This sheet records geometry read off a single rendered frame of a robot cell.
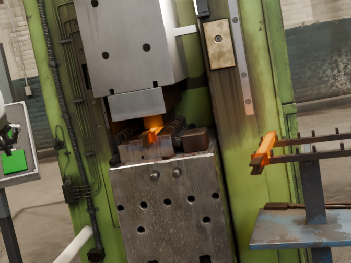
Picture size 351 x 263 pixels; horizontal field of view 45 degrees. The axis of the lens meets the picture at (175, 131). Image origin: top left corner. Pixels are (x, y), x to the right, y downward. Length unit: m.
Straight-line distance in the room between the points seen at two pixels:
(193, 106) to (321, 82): 6.01
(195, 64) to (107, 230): 0.82
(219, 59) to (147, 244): 0.72
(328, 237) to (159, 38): 0.83
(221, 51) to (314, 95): 6.32
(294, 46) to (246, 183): 6.17
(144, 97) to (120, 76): 0.11
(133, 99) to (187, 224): 0.48
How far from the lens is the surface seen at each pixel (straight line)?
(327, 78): 7.91
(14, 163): 1.54
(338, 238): 1.34
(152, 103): 1.51
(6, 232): 1.73
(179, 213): 1.53
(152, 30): 1.50
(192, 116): 1.98
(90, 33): 1.56
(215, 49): 1.59
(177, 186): 1.49
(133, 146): 1.55
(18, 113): 1.62
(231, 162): 1.66
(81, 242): 1.75
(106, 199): 1.79
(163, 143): 1.53
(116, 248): 1.86
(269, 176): 1.69
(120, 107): 1.54
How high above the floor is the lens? 1.23
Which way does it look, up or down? 9 degrees down
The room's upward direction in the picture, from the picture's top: 11 degrees counter-clockwise
